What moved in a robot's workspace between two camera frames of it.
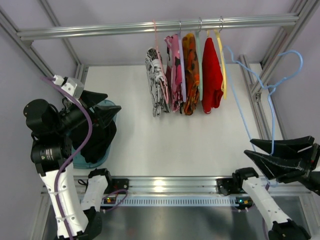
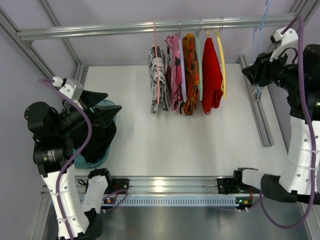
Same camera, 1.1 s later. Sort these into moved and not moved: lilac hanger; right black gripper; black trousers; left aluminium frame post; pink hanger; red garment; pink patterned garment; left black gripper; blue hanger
Moved: right black gripper; blue hanger; pink hanger
Not moved: pink patterned garment; red garment; black trousers; lilac hanger; left black gripper; left aluminium frame post
